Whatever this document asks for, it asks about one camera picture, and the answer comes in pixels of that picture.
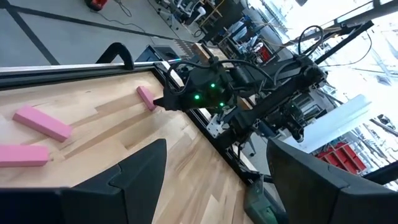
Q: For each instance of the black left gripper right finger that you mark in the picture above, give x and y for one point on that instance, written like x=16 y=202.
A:
x=326 y=199

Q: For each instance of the pink rectangular block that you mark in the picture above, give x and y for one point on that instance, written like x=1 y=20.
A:
x=146 y=97
x=23 y=155
x=42 y=123

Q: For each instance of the red and black device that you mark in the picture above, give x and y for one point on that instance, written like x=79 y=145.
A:
x=96 y=3

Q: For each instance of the clear plastic container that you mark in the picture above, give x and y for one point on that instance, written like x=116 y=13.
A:
x=258 y=199

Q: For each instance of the black frame hook clamp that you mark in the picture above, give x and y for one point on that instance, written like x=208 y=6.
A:
x=128 y=60

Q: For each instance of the black aluminium table frame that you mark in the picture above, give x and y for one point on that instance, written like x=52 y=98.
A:
x=62 y=77

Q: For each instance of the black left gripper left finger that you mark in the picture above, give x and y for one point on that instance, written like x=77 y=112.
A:
x=93 y=199

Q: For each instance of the silver arm base bracket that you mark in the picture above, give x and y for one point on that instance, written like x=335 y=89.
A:
x=216 y=127

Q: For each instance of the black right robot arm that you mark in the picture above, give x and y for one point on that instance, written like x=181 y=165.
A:
x=280 y=93

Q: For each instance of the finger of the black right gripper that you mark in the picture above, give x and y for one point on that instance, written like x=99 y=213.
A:
x=177 y=105
x=175 y=97

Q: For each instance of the red parts bins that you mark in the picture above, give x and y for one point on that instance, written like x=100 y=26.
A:
x=342 y=157

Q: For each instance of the black computer case with lights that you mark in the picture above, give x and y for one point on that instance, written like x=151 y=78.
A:
x=152 y=53

